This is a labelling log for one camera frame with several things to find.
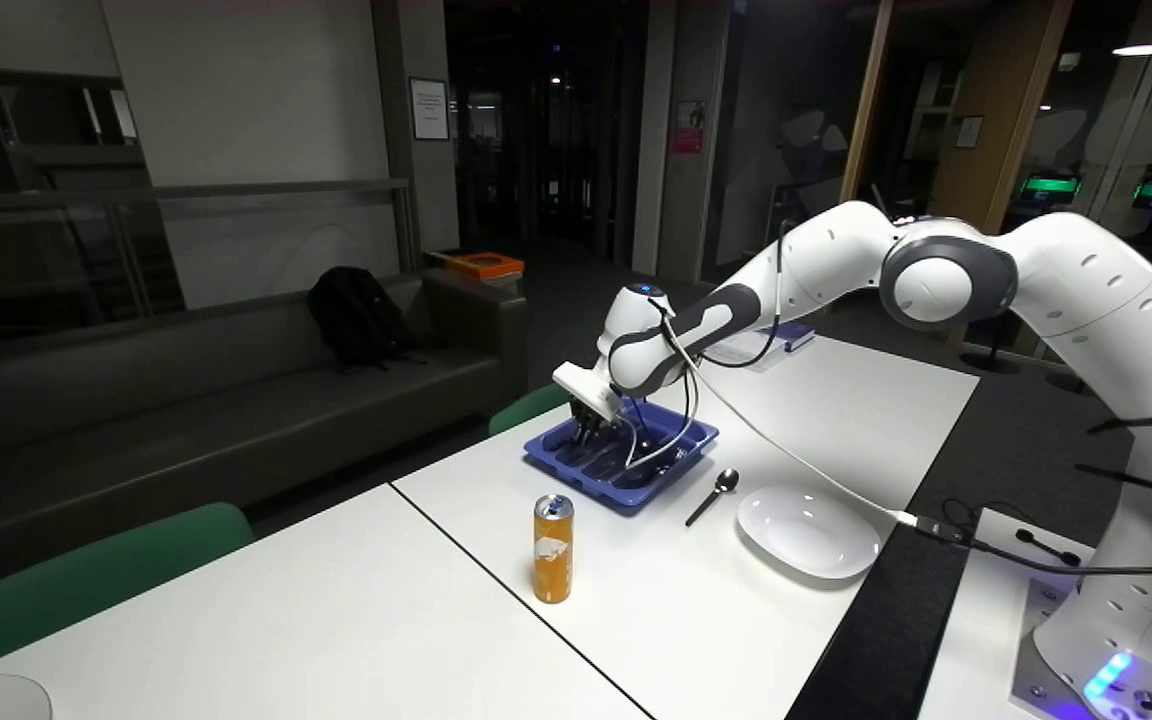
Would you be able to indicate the black backpack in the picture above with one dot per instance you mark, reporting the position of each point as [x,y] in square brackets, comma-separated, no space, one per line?
[357,317]

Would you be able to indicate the blue plastic cutlery tray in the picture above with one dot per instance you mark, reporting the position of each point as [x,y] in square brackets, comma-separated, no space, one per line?
[551,465]

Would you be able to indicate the orange drink can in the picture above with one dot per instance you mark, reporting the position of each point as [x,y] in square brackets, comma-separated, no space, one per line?
[553,554]

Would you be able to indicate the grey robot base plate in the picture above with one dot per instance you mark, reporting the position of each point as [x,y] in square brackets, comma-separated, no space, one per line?
[1136,683]

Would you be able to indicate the red wall sign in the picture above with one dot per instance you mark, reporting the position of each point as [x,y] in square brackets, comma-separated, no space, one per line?
[686,128]

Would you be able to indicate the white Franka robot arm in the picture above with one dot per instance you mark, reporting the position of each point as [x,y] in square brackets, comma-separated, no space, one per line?
[1108,307]

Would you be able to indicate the framed wall notice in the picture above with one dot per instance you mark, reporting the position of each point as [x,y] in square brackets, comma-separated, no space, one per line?
[428,108]

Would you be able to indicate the grey sofa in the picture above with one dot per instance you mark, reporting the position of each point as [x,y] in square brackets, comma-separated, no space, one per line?
[139,414]

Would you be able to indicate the ceiling light strip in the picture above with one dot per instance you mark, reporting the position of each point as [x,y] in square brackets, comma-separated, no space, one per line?
[1149,48]

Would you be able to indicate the white square plate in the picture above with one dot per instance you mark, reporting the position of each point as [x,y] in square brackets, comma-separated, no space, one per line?
[800,533]

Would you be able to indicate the bin with orange lid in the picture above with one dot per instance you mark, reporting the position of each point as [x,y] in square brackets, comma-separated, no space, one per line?
[487,266]

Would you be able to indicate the blue book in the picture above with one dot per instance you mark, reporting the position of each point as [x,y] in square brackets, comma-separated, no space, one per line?
[797,336]

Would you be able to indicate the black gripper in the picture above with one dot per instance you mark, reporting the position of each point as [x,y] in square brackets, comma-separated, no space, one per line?
[603,421]

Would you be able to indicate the glass railing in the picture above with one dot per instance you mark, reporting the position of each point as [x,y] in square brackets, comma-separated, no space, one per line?
[68,253]

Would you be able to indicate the green chair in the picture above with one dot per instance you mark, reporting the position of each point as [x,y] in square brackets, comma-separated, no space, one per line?
[522,409]
[82,587]

